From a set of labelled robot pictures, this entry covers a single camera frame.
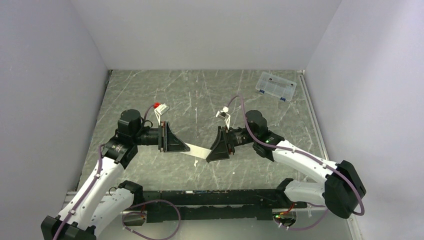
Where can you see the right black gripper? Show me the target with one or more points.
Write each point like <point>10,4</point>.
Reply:
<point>224,145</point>

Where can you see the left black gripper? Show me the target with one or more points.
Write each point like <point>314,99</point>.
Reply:
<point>170,142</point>

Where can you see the white remote control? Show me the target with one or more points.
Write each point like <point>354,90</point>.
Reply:
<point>197,151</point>

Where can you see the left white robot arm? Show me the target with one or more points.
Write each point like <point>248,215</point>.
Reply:
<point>87,214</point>

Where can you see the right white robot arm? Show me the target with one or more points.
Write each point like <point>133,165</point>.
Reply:
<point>336,186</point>

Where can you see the clear plastic organizer box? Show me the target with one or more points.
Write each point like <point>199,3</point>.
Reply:
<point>276,86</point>

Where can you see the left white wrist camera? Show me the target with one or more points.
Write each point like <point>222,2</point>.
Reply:
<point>159,110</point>

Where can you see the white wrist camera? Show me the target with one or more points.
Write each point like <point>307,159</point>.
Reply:
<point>225,116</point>
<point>159,110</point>

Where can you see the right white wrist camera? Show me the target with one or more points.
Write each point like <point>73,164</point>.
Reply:
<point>225,116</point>

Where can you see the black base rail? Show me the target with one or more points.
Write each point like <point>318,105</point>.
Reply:
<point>173,205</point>

